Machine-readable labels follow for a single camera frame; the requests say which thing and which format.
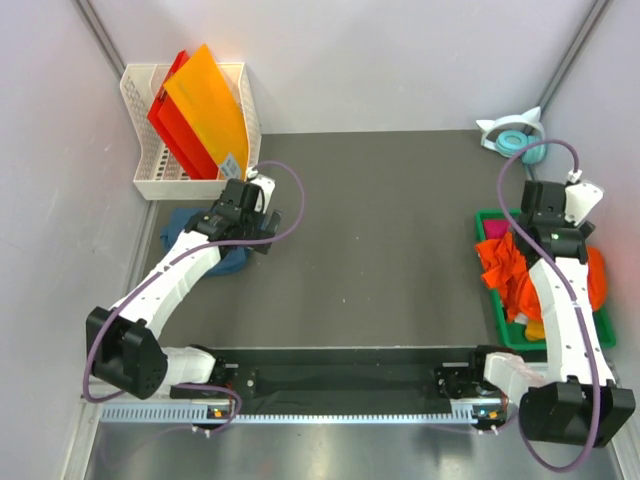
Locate orange plastic folder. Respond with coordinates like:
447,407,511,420
164,44,249,179

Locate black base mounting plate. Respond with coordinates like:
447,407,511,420
213,346,507,414

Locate pink t shirt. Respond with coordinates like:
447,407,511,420
482,218,509,240

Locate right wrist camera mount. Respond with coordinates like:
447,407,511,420
564,169,604,226

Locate blue t shirt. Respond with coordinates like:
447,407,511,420
160,207,250,278

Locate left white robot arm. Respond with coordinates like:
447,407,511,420
85,175,281,400

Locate green plastic tray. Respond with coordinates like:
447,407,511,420
475,209,616,351

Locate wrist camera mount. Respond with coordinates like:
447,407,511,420
246,167,276,213
564,169,604,226

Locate slotted cable duct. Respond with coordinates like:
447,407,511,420
100,399,506,425

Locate orange t shirt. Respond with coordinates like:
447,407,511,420
475,231,542,323

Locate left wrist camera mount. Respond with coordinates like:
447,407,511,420
246,167,276,213

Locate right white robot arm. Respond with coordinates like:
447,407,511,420
466,181,636,448

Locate yellow t shirt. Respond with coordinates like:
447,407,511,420
522,247,610,341

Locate white perforated file basket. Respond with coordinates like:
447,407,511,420
120,62,262,201

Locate cat ear headphones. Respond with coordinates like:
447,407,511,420
476,106,546,158

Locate red plastic folder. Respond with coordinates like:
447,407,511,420
147,50,218,180

